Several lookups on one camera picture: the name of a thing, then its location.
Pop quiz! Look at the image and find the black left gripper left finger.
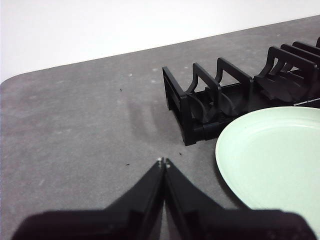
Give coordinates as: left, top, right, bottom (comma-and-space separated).
11, 156, 166, 240

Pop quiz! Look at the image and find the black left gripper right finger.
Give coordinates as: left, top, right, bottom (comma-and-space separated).
164, 157, 318, 240

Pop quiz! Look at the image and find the pale green round plate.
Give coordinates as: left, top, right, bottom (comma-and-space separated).
214, 106, 320, 240

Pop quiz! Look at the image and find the black plastic plate rack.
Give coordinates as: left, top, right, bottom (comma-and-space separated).
161, 36, 320, 147

